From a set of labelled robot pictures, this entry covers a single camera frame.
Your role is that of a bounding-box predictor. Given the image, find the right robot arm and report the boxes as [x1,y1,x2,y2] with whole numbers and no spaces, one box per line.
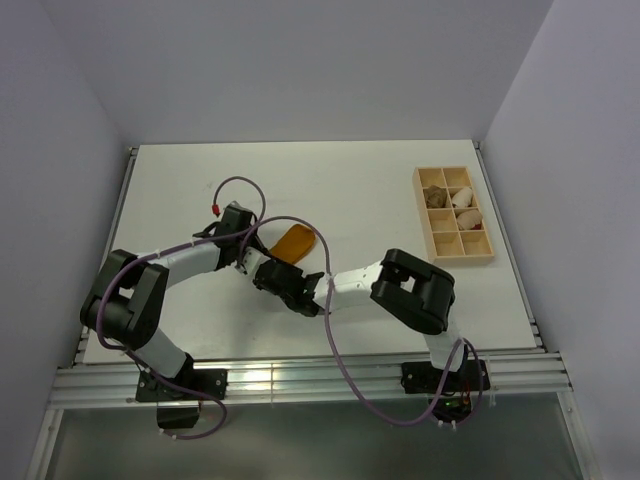
[240,248,468,390]

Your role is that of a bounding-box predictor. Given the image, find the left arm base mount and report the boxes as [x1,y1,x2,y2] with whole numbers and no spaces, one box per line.
[135,369,228,431]

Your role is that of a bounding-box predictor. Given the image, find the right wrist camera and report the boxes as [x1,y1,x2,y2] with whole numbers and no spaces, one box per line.
[236,247,271,278]

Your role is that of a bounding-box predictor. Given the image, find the mustard striped sock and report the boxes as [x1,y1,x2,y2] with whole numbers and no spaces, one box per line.
[270,224,316,265]

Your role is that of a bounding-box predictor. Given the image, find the rolled cream sock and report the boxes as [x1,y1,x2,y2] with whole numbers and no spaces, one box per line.
[456,209,483,231]
[449,186,473,208]

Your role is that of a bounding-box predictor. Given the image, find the wooden compartment box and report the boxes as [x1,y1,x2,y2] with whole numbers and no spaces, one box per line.
[413,166,494,267]

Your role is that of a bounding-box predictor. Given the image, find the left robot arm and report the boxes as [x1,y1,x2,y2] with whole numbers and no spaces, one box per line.
[80,202,255,400]

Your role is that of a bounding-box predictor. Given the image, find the aluminium frame rail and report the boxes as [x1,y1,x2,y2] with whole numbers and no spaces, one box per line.
[47,351,572,410]

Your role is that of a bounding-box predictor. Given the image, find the brown sock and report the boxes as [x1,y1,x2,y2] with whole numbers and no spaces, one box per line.
[424,185,448,209]

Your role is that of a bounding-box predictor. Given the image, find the upper rolled cream sock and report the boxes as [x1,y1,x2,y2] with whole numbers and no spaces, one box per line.
[449,186,473,208]

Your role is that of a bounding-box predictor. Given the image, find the lower rolled cream sock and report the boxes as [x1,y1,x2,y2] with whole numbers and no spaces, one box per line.
[456,209,483,231]

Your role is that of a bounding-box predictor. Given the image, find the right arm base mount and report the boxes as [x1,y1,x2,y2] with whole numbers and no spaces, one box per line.
[399,357,490,419]

